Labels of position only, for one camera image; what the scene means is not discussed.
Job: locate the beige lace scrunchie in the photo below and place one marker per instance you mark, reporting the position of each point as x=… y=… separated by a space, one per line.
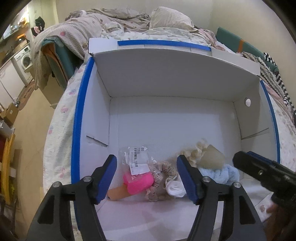
x=162 y=172

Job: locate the clear bag with label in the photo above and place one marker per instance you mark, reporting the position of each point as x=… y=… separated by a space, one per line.
x=137 y=160

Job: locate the cream ruffled scrunchie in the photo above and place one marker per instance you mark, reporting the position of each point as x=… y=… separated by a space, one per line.
x=205 y=156

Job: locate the patterned knit blanket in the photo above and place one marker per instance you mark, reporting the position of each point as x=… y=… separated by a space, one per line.
x=270 y=74

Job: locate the blue white cardboard box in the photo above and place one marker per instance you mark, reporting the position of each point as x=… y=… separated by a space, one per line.
x=167 y=96

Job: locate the green headboard cushion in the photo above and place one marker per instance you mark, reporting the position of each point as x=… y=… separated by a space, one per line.
x=237 y=44

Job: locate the yellow wooden rack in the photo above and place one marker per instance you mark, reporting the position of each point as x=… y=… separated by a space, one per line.
x=5 y=168

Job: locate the white washing machine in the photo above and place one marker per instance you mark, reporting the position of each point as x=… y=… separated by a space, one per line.
x=23 y=58

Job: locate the floral pillow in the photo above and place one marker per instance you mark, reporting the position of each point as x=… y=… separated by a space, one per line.
x=163 y=17

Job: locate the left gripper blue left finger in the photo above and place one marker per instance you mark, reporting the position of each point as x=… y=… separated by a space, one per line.
x=103 y=177

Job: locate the brown door mat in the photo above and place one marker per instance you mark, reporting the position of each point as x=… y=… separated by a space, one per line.
x=25 y=95

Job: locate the checkered grey quilt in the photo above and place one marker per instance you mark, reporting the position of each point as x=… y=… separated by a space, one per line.
x=78 y=28

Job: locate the person right hand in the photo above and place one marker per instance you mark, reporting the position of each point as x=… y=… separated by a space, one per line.
x=278 y=219

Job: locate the pink plush item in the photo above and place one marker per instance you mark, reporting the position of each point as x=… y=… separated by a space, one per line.
x=137 y=183

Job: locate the white kitchen cabinet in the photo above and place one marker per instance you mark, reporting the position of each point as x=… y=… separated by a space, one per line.
x=11 y=84

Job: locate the printed white bedsheet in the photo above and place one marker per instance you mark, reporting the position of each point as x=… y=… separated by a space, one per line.
x=57 y=152

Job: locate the brown cardboard box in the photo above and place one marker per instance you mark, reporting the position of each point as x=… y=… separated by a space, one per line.
x=9 y=114

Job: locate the white sock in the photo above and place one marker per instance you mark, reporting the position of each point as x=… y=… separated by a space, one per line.
x=175 y=188

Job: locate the light blue fluffy scrunchie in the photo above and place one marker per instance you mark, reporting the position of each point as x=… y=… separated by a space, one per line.
x=227 y=175

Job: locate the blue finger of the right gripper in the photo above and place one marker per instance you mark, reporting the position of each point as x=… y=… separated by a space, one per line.
x=254 y=166
x=256 y=157

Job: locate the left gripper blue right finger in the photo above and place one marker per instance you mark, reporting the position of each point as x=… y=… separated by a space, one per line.
x=191 y=179

